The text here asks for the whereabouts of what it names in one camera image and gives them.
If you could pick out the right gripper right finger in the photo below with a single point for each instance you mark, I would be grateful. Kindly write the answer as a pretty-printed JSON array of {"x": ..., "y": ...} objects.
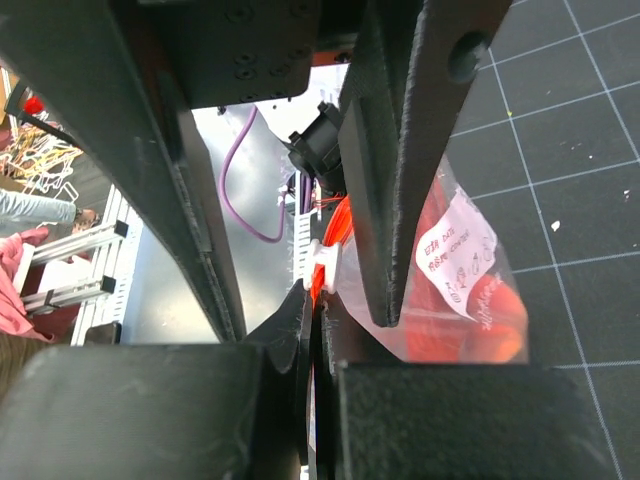
[{"x": 377, "y": 417}]

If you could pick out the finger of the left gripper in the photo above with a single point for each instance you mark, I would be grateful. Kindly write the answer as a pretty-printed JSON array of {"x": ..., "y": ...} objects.
[
  {"x": 411, "y": 70},
  {"x": 99, "y": 67}
]

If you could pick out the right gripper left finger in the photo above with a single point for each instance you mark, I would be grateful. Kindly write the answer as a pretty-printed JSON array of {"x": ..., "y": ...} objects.
[{"x": 196, "y": 411}]

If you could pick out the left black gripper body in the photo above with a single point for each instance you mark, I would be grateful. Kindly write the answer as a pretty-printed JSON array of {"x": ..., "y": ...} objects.
[{"x": 219, "y": 53}]

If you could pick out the orange zip top bag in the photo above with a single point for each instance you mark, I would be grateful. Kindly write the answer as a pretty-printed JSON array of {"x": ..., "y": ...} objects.
[{"x": 461, "y": 303}]

